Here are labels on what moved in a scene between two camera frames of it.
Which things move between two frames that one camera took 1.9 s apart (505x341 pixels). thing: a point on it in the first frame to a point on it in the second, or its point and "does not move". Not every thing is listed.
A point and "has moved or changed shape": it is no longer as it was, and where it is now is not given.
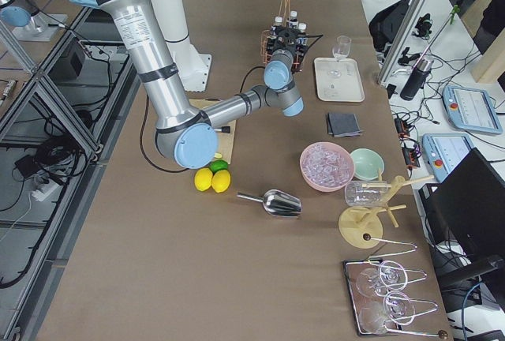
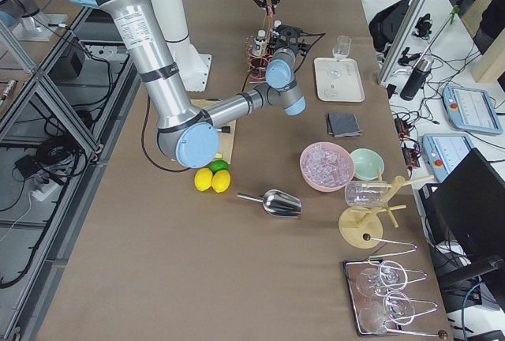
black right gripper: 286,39 does not move
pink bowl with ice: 327,166 does not move
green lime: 217,165 does not move
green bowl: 367,163 does not move
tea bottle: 301,42 has moved or changed shape
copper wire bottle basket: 284,35 has moved or changed shape
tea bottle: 278,20 to 259,44
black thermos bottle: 417,79 does not move
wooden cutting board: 225,141 does not move
